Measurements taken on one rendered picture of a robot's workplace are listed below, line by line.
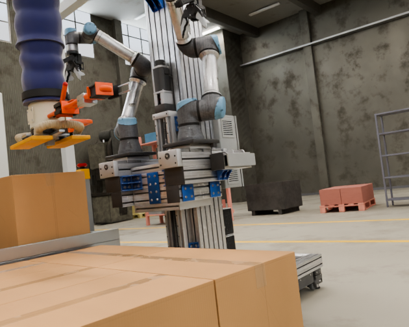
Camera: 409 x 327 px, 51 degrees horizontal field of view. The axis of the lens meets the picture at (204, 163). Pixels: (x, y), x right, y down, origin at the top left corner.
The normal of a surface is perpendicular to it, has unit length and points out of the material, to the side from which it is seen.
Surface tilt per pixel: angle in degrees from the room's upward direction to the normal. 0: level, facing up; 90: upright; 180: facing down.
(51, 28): 100
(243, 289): 90
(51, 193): 90
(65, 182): 90
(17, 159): 90
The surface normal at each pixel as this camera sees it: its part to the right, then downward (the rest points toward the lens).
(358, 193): -0.55, 0.02
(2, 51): 0.77, -0.12
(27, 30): -0.10, 0.15
